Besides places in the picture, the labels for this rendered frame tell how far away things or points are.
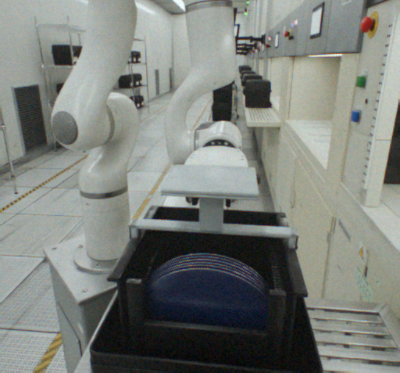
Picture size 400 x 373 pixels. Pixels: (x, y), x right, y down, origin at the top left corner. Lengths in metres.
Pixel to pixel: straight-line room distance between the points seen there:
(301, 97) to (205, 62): 1.88
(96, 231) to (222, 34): 0.55
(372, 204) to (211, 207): 0.67
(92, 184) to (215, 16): 0.46
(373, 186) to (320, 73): 1.56
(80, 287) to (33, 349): 1.05
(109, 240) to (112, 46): 0.46
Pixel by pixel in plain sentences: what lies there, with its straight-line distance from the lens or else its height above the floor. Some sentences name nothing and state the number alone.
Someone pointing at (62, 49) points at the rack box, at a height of 1.38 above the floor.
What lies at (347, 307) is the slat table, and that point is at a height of 0.76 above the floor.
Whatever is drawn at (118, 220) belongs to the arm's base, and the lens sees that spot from 0.86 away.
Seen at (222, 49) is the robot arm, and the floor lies 1.28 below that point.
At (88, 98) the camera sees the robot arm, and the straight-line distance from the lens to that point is 0.73.
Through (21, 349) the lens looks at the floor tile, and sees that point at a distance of 1.91.
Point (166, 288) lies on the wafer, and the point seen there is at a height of 0.99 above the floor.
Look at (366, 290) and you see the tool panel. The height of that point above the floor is 0.68.
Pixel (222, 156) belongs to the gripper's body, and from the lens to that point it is 0.53.
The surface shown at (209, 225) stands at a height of 1.05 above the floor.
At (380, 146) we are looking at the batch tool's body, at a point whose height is 1.04.
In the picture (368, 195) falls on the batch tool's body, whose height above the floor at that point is 0.91.
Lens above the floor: 1.26
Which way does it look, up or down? 19 degrees down
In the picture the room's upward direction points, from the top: straight up
